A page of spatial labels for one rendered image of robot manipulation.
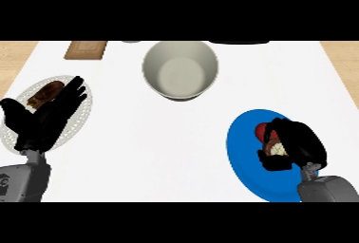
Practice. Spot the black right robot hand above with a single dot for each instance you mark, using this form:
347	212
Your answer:
301	142

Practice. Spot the red-topped cupcake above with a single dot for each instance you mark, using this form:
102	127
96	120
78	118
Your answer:
273	144

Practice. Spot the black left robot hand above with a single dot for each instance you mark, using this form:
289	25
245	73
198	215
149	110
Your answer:
46	120

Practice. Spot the brown pastry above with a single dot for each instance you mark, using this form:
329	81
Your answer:
44	93

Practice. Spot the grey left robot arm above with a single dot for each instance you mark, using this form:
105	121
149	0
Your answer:
21	182

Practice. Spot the blue plate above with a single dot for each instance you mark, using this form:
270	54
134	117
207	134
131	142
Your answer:
245	152

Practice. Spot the black object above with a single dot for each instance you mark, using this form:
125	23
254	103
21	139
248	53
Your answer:
238	41

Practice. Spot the grey oval bowl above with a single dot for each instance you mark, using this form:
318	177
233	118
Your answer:
179	71

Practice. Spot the brown wooden board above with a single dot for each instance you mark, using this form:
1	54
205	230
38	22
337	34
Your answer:
84	50

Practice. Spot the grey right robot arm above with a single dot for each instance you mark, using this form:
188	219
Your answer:
325	186

